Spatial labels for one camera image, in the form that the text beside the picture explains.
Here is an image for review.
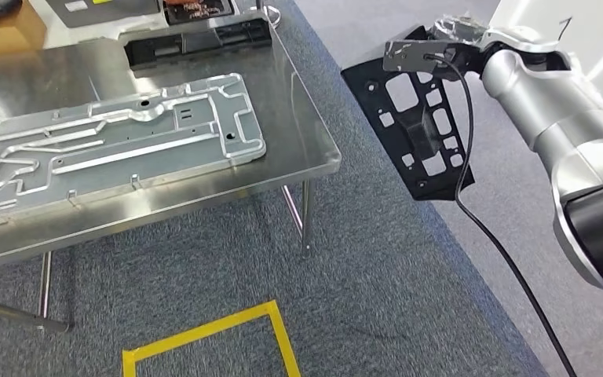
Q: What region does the black plastic plate frame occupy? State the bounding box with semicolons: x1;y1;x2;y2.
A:
341;24;477;203

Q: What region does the stainless steel workbench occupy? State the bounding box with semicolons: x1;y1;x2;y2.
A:
0;15;342;334

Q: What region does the black plastic part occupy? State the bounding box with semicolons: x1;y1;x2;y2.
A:
123;18;273;71

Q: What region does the grey stamped metal panel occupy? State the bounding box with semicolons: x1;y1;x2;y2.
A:
0;72;268;232

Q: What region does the black plastic tray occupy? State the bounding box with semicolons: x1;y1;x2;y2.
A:
162;0;240;26

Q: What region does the grey laptop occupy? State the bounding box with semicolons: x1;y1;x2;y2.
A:
46;0;162;28

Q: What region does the white lit display counter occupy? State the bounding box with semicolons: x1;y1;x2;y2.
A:
488;0;603;126

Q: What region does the brown cardboard box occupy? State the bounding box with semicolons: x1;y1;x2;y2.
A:
0;0;48;62

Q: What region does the black camera bracket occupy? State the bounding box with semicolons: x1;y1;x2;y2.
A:
382;40;482;82

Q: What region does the chrome stanchion post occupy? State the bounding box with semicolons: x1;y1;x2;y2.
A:
253;0;283;28

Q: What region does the thick black cable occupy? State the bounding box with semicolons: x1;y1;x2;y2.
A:
423;53;578;377

